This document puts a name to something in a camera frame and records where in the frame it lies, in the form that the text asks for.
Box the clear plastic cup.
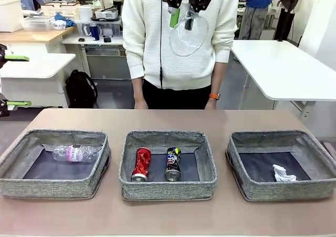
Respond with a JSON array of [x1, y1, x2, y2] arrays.
[[169, 2, 209, 57]]

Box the clear plastic water bottle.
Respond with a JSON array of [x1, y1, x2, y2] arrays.
[[52, 144, 98, 164]]

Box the crushed red soda can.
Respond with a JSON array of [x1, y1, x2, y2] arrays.
[[130, 147, 152, 182]]

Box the crushed black blue soda can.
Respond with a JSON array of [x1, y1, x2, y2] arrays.
[[164, 146, 183, 181]]

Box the person's left forearm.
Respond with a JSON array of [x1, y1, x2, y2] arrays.
[[209, 61, 227, 95]]

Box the person's right forearm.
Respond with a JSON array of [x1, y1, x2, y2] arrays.
[[132, 76, 145, 103]]

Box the person's left hand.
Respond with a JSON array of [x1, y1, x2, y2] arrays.
[[204, 99, 219, 111]]

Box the wooden top table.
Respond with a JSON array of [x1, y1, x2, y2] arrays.
[[0, 25, 77, 55]]

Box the white knit sweater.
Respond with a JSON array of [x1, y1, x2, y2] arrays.
[[122, 0, 240, 91]]

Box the clear plastic basket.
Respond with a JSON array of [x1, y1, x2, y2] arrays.
[[20, 15, 54, 32]]

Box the white plastic bin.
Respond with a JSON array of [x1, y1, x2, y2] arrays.
[[0, 0, 25, 33]]

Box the background person in blue top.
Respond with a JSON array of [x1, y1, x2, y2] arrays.
[[238, 0, 286, 41]]

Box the blue cloth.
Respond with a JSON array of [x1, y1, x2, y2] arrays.
[[54, 13, 77, 28]]

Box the clear storage box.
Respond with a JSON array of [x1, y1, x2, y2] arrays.
[[75, 18, 124, 38]]

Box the black backpack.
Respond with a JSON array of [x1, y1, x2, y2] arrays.
[[65, 69, 99, 109]]

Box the light wooden crate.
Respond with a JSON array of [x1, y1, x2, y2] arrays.
[[40, 2, 81, 18]]

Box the grey desktop device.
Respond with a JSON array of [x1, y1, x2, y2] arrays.
[[94, 5, 119, 21]]

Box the white shelf desk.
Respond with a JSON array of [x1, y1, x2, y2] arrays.
[[60, 34, 127, 80]]

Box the blue drink bottle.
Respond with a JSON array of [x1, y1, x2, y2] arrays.
[[89, 23, 101, 42]]

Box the white paper roll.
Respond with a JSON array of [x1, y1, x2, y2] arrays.
[[78, 5, 93, 23]]

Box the black trousers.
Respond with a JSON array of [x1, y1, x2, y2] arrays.
[[142, 78, 213, 110]]

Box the background person in brown jacket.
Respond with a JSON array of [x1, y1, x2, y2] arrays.
[[274, 0, 312, 43]]

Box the grey fabric basket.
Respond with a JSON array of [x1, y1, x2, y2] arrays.
[[0, 128, 111, 200], [225, 130, 336, 202], [118, 130, 218, 202]]

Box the large white table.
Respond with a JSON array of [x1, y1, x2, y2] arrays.
[[229, 39, 336, 122]]

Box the thin black cord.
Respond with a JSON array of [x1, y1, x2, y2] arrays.
[[159, 0, 164, 88]]

